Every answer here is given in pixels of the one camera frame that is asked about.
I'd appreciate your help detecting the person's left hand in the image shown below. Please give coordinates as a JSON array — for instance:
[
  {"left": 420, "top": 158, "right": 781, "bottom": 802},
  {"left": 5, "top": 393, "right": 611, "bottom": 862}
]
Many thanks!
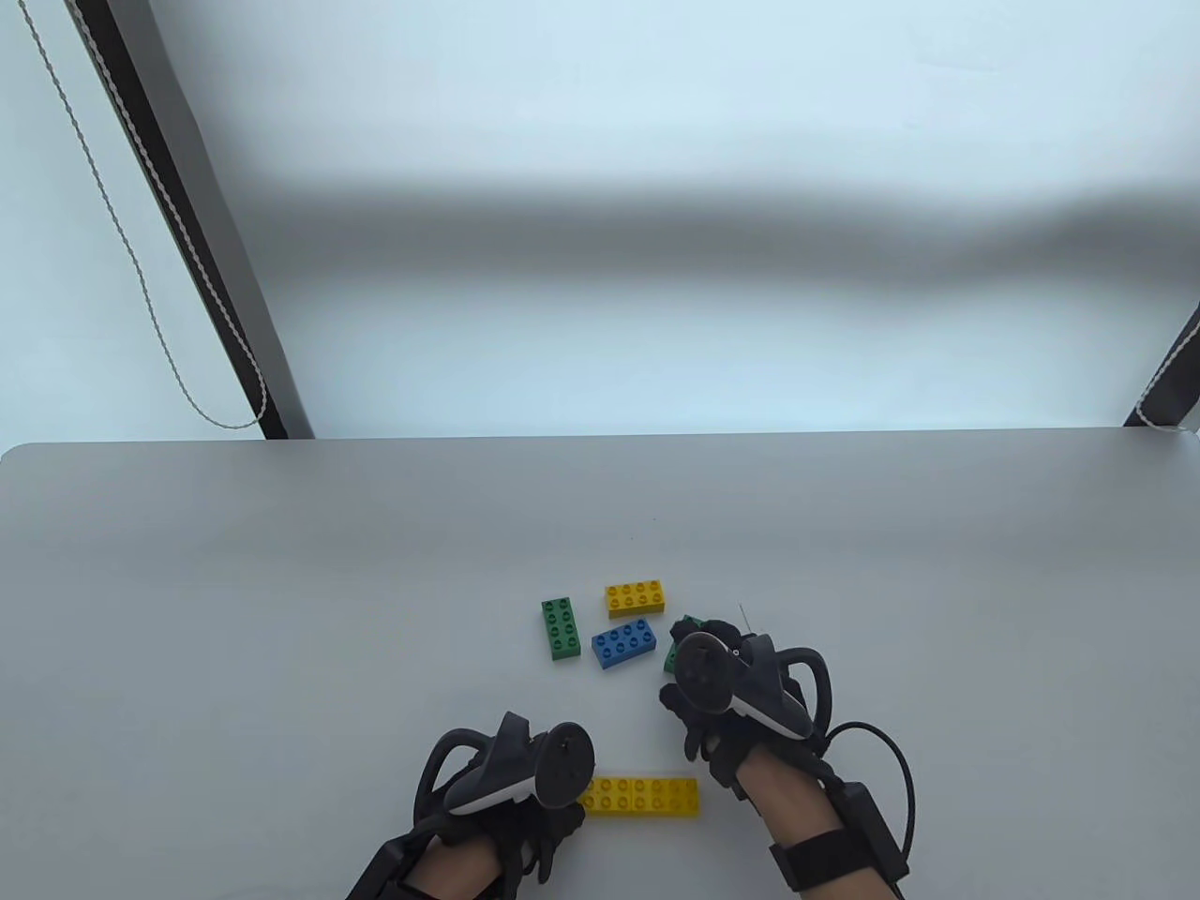
[{"left": 412, "top": 802, "right": 589, "bottom": 888}]

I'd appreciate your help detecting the person's right hand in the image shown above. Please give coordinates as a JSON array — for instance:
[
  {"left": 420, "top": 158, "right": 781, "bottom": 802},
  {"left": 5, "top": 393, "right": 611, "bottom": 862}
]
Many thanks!
[{"left": 659, "top": 616, "right": 835, "bottom": 800}]

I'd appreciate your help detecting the yellow lego brick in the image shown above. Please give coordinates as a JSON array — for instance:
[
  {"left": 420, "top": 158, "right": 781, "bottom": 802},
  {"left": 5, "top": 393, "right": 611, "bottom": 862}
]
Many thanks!
[
  {"left": 579, "top": 776, "right": 638, "bottom": 820},
  {"left": 605, "top": 580, "right": 669, "bottom": 620},
  {"left": 636, "top": 776, "right": 701, "bottom": 820}
]

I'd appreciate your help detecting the green lego brick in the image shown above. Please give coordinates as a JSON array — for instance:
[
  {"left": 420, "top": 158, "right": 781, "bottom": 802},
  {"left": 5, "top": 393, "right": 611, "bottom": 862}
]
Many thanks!
[
  {"left": 663, "top": 614, "right": 706, "bottom": 676},
  {"left": 541, "top": 596, "right": 583, "bottom": 664}
]

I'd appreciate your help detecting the blue lego brick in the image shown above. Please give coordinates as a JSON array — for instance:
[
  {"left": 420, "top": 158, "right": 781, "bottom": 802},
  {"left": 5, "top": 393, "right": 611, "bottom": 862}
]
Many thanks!
[{"left": 591, "top": 618, "right": 658, "bottom": 672}]

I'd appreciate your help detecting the person's left forearm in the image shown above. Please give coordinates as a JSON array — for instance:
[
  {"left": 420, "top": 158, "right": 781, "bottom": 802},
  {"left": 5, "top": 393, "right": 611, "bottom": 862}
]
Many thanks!
[{"left": 411, "top": 844, "right": 504, "bottom": 900}]

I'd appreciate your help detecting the person's right forearm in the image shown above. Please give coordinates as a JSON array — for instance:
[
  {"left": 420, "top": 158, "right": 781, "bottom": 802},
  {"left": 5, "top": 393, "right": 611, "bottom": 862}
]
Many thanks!
[{"left": 739, "top": 750, "right": 908, "bottom": 900}]

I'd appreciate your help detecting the black motion controller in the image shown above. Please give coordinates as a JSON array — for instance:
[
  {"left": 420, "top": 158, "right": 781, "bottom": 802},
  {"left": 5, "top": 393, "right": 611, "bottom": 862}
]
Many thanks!
[
  {"left": 675, "top": 633, "right": 833, "bottom": 743},
  {"left": 415, "top": 711, "right": 597, "bottom": 818}
]

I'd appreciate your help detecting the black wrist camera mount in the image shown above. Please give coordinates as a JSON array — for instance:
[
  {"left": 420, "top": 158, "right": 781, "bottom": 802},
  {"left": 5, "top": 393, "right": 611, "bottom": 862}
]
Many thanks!
[
  {"left": 842, "top": 783, "right": 912, "bottom": 884},
  {"left": 347, "top": 830, "right": 438, "bottom": 900}
]

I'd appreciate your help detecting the black wrist strap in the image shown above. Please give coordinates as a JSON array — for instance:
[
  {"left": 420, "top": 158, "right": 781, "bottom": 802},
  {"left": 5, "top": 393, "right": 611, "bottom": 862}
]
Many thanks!
[{"left": 769, "top": 823, "right": 892, "bottom": 893}]

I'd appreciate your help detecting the black cable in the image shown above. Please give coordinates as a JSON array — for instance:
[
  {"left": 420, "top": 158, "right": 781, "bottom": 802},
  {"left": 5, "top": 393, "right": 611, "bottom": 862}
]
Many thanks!
[{"left": 820, "top": 720, "right": 918, "bottom": 873}]

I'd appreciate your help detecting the white twisted cord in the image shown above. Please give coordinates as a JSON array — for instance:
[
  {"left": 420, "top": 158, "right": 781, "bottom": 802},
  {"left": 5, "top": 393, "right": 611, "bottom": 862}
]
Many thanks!
[
  {"left": 1132, "top": 302, "right": 1200, "bottom": 434},
  {"left": 21, "top": 0, "right": 273, "bottom": 432}
]

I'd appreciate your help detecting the black frame post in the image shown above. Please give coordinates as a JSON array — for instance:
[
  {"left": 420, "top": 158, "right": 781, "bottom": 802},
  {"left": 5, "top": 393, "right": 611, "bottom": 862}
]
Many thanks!
[
  {"left": 1123, "top": 298, "right": 1200, "bottom": 430},
  {"left": 66, "top": 0, "right": 316, "bottom": 442}
]

